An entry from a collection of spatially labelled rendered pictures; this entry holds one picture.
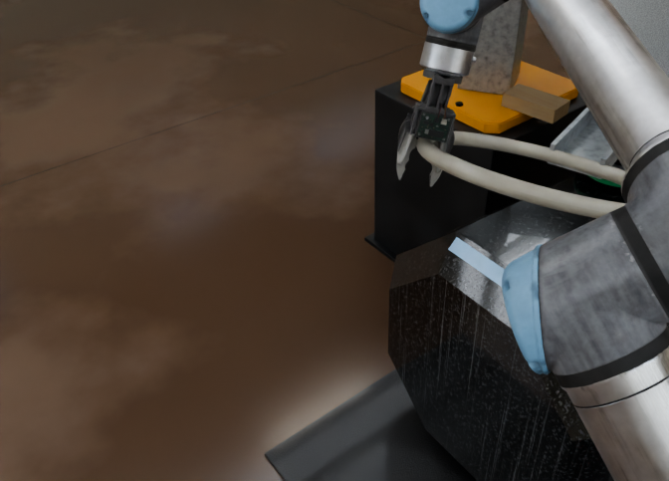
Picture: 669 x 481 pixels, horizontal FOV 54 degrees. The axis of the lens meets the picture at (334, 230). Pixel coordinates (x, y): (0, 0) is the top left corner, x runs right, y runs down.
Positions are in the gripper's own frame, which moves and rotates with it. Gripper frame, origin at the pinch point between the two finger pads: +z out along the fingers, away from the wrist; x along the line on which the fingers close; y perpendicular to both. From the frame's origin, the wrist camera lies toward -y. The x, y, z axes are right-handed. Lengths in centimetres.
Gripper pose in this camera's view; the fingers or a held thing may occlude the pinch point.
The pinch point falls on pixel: (416, 175)
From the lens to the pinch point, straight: 128.6
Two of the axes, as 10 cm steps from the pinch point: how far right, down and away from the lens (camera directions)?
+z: -2.0, 9.3, 3.2
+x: 9.8, 2.2, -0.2
